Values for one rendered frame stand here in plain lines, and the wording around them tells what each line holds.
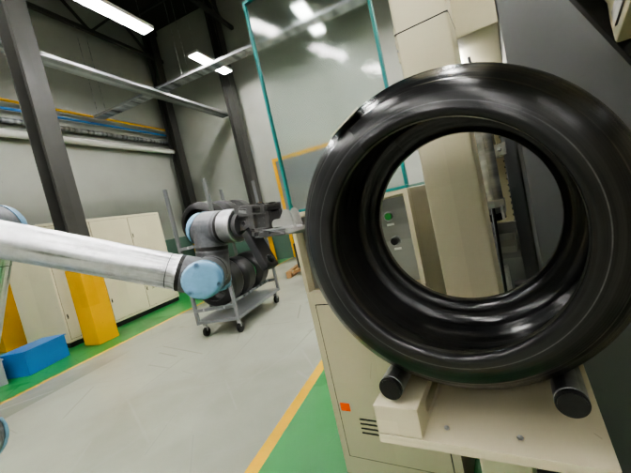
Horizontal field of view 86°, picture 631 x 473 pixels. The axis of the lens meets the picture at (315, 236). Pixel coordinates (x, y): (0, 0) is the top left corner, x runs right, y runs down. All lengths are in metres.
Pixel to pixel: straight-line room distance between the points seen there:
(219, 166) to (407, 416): 11.33
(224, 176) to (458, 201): 10.95
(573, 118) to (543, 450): 0.51
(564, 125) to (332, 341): 1.28
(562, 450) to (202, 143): 11.97
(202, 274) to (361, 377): 1.01
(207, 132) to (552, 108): 11.77
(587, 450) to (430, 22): 0.92
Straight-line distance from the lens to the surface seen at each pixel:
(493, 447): 0.74
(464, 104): 0.57
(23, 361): 5.98
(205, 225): 0.95
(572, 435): 0.78
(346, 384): 1.69
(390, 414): 0.75
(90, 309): 6.23
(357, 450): 1.87
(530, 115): 0.56
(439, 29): 1.01
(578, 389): 0.67
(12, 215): 1.19
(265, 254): 0.87
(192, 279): 0.83
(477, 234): 0.95
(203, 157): 12.19
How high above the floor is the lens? 1.26
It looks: 4 degrees down
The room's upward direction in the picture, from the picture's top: 13 degrees counter-clockwise
